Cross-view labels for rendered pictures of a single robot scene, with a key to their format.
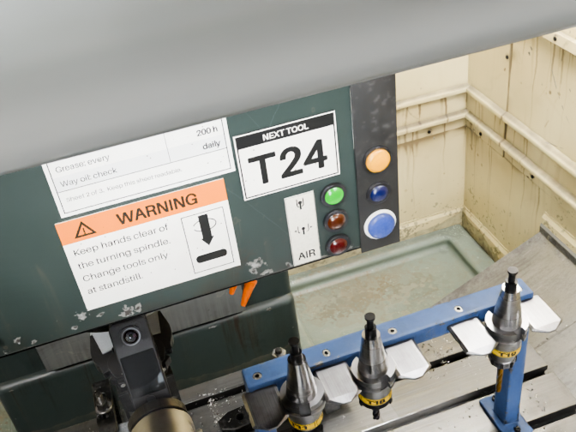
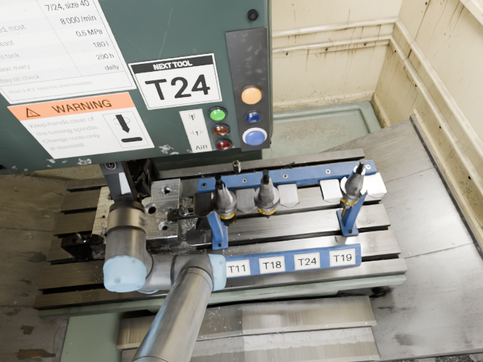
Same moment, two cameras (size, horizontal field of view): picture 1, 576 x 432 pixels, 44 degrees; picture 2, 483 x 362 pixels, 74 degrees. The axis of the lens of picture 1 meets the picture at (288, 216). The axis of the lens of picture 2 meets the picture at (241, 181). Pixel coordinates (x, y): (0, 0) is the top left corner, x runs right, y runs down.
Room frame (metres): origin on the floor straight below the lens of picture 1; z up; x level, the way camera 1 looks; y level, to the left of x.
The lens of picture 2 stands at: (0.27, -0.16, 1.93)
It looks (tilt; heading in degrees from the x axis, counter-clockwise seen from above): 55 degrees down; 17
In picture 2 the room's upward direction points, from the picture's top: 9 degrees counter-clockwise
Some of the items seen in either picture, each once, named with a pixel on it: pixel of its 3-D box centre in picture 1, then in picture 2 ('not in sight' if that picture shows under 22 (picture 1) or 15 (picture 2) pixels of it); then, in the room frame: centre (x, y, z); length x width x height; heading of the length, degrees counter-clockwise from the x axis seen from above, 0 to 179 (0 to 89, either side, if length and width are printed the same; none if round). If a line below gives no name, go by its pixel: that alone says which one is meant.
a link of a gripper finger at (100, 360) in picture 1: (111, 355); not in sight; (0.65, 0.25, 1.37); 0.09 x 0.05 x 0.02; 31
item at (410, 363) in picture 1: (407, 361); (288, 195); (0.71, -0.14, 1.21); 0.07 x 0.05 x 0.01; 14
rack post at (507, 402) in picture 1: (511, 363); (355, 200); (0.82, -0.35, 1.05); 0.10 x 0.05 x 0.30; 14
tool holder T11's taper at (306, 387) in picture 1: (299, 375); (222, 192); (0.67, 0.02, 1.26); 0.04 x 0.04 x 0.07
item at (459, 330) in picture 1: (474, 338); (330, 191); (0.74, -0.25, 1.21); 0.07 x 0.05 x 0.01; 14
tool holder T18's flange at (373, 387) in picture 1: (373, 372); (267, 197); (0.70, -0.09, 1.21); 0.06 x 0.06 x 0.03
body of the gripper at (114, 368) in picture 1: (148, 393); (129, 191); (0.60, 0.20, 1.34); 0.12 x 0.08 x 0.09; 18
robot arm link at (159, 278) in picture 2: not in sight; (151, 272); (0.46, 0.14, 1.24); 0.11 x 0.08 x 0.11; 98
